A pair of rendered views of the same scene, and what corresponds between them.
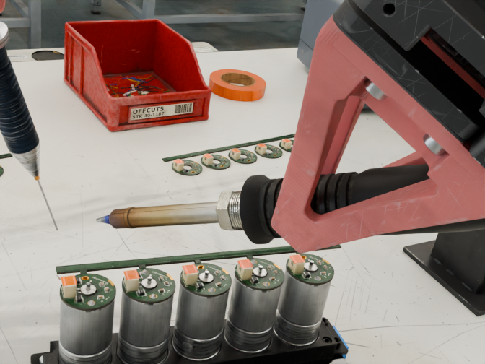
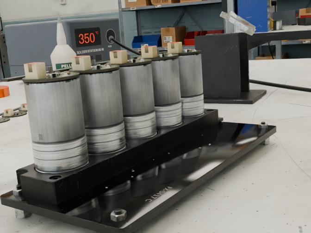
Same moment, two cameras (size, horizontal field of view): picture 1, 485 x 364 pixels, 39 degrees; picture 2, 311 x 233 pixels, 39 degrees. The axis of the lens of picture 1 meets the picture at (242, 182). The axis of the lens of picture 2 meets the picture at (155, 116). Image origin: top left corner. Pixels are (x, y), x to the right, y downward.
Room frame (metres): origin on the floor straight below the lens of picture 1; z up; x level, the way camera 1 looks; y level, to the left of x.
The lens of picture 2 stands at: (0.05, 0.12, 0.83)
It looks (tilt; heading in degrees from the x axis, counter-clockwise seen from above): 12 degrees down; 330
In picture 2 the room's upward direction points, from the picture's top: 4 degrees counter-clockwise
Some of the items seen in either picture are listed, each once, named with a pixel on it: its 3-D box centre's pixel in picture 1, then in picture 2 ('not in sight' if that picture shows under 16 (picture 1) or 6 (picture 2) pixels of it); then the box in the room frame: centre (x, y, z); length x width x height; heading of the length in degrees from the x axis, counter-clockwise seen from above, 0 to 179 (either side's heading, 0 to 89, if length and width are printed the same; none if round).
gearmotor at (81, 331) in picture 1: (86, 331); (58, 129); (0.24, 0.06, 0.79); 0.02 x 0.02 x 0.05
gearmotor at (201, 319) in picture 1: (200, 317); (133, 105); (0.27, 0.01, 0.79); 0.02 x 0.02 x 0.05
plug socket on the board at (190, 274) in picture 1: (191, 274); (119, 57); (0.26, 0.02, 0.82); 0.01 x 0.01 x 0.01; 24
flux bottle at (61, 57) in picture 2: not in sight; (63, 54); (0.61, -0.07, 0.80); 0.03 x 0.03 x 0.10
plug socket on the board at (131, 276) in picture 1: (133, 280); (82, 63); (0.25, 0.04, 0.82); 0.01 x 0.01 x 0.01; 24
